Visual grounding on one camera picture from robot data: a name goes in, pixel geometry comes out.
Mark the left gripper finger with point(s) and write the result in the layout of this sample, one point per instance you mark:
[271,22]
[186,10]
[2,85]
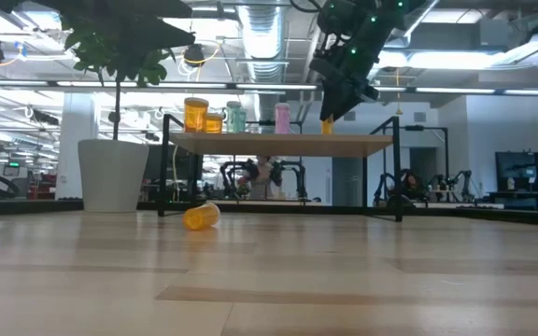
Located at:
[161,7]
[161,35]

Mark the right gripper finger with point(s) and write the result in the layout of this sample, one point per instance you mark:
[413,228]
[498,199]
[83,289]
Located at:
[353,102]
[333,100]

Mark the orange pill bottle white cap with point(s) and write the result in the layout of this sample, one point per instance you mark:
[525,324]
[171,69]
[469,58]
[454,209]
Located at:
[201,217]
[327,127]
[215,125]
[196,116]
[282,120]

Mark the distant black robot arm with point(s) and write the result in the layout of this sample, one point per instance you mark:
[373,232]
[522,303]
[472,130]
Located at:
[294,175]
[229,177]

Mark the green leafy plant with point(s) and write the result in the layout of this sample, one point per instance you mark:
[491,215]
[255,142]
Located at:
[96,53]

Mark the person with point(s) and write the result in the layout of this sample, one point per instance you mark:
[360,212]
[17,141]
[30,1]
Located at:
[262,179]
[410,183]

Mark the long linear light bar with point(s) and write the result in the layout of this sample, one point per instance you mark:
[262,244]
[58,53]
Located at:
[456,90]

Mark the white plant pot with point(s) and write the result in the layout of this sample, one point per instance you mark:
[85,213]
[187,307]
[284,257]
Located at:
[112,177]

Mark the dark display screen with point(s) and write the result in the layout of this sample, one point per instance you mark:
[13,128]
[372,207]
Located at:
[516,168]

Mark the wooden shelf black frame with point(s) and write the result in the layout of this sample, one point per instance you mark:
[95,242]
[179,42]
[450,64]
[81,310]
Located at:
[344,145]

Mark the silver air duct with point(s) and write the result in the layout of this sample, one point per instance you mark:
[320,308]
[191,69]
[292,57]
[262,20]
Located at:
[262,42]

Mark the black aluminium frame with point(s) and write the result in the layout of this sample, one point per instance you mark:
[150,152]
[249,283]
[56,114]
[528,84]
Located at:
[484,214]

